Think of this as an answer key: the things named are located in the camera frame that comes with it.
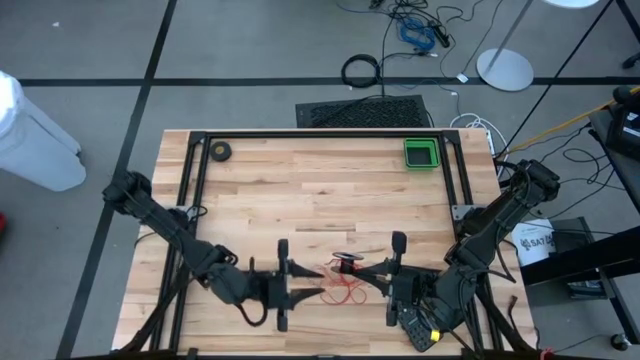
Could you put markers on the black cart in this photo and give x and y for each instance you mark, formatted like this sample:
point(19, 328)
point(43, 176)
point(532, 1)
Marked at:
point(620, 175)

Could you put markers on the white round lamp base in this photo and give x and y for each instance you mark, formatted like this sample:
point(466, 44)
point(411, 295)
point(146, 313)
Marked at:
point(505, 70)

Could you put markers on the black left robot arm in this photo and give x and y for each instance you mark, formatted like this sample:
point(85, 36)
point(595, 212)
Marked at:
point(165, 220)

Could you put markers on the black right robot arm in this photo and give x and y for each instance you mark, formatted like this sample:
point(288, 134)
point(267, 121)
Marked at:
point(500, 215)

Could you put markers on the black floor grate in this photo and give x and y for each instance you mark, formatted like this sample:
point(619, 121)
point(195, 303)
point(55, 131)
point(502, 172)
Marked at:
point(365, 112)

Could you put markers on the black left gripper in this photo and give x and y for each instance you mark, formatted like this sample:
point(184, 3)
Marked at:
point(260, 287)

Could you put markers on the white trash can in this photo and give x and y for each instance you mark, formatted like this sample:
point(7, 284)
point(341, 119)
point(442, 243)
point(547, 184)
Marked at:
point(35, 140)

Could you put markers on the small yellow tag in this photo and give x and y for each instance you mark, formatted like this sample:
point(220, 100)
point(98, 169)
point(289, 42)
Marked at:
point(435, 335)

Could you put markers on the green plastic bin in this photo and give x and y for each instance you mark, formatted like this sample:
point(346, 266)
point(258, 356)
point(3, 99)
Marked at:
point(421, 155)

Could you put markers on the black tape roll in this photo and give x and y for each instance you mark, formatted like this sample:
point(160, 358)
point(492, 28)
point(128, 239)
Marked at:
point(221, 151)

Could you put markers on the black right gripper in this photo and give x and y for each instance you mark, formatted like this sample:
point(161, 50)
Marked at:
point(415, 290)

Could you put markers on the black bit set case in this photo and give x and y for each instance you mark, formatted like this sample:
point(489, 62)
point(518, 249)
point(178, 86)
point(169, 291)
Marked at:
point(417, 332)

